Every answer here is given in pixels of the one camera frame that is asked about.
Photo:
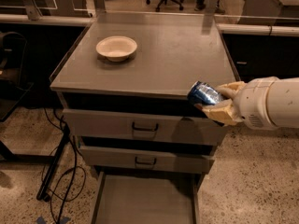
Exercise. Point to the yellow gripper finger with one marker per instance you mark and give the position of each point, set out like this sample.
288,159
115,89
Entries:
223,112
230,90

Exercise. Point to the grey top drawer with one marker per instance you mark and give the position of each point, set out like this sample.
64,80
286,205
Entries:
134,126

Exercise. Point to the blue pepsi can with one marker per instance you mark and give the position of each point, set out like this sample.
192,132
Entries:
203,94

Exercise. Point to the grey open bottom drawer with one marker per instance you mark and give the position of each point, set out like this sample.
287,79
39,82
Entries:
144,198

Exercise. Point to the dark chair at left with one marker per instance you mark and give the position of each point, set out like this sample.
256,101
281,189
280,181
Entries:
13,83

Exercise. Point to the grey drawer cabinet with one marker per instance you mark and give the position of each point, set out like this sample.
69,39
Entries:
173,52

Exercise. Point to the grey middle drawer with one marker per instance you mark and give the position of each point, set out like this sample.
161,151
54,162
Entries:
127,158

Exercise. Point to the black stand leg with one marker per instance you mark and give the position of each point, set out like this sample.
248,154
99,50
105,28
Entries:
42,194

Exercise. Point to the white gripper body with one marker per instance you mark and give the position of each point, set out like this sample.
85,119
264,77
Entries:
252,103

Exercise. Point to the white paper bowl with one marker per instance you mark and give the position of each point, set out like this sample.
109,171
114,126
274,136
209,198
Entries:
116,48

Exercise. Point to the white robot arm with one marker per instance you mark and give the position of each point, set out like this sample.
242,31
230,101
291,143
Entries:
283,103

